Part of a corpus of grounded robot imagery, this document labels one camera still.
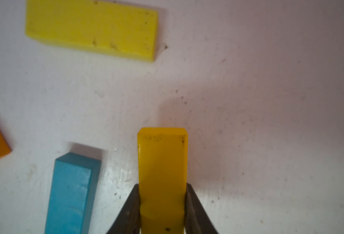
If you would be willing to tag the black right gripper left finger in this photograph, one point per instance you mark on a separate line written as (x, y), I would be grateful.
(128, 220)

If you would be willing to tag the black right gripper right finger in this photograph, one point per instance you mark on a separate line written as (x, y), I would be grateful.
(196, 218)

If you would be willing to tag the teal block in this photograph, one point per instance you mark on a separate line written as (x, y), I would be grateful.
(72, 195)

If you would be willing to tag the yellow block vertical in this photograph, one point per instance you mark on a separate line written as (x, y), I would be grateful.
(162, 165)

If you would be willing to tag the yellow block horizontal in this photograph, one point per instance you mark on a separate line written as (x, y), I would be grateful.
(96, 26)

